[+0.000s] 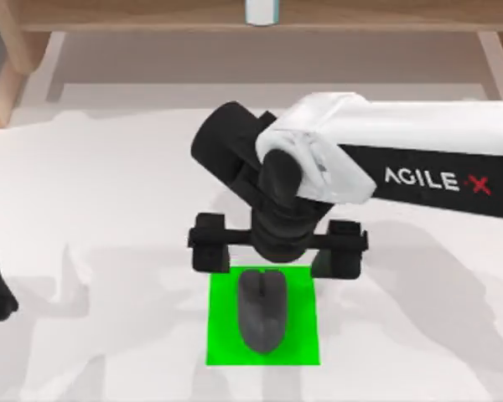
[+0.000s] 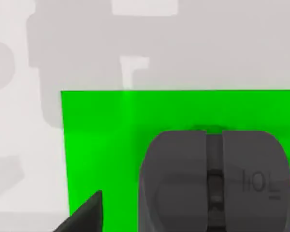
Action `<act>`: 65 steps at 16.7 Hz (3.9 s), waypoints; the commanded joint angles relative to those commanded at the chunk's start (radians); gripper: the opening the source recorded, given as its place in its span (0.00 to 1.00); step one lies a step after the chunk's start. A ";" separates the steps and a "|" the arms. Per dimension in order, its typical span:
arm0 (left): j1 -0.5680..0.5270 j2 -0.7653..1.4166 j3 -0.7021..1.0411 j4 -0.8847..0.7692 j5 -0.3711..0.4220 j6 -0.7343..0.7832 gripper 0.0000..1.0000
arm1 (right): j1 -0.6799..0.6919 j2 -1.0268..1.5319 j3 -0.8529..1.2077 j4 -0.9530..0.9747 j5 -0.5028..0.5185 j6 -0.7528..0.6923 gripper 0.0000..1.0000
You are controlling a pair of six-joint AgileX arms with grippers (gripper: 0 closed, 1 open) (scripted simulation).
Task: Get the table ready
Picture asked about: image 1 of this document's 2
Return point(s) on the flat green square mat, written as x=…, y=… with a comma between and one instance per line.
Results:
x=222, y=331

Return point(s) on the dark grey computer mouse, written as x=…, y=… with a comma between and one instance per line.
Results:
x=262, y=318

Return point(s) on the white and teal cup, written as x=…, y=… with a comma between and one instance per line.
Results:
x=260, y=11

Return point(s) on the wooden shelf unit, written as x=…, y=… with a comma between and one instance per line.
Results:
x=360, y=17

